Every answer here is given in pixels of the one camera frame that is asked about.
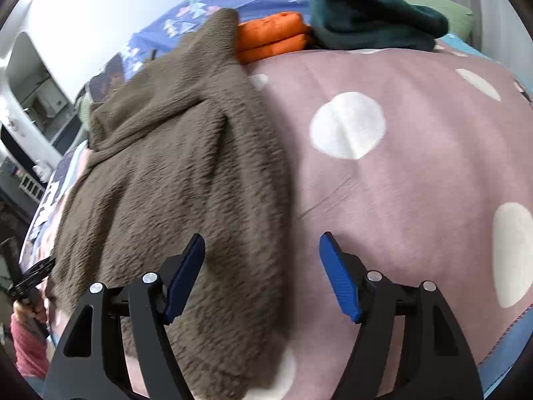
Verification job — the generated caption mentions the pink polka dot blanket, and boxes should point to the pink polka dot blanket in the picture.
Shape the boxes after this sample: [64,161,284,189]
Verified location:
[25,42,533,400]

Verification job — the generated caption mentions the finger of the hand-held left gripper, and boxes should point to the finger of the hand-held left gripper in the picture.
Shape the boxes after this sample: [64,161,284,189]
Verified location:
[14,255,57,301]

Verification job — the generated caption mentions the green pillow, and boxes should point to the green pillow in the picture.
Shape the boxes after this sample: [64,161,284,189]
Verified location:
[393,0,475,44]

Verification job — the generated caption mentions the white cabinet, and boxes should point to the white cabinet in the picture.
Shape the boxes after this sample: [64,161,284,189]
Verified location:
[0,29,84,167]

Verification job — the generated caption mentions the dark green velvet garment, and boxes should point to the dark green velvet garment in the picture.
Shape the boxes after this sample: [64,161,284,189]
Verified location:
[310,0,449,53]

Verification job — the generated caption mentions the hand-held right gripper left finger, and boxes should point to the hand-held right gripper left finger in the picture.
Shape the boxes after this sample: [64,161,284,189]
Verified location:
[42,233,207,400]

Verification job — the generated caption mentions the brown fleece garment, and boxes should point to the brown fleece garment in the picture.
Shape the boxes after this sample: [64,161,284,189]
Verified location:
[50,8,298,400]

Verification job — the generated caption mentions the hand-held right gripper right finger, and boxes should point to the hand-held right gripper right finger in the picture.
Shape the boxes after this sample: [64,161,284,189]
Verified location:
[318,231,486,400]

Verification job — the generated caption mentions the person's left hand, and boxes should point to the person's left hand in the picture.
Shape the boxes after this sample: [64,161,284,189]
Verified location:
[12,288,48,326]

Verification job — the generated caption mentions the orange quilted jacket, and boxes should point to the orange quilted jacket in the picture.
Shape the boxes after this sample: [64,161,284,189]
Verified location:
[235,12,313,65]

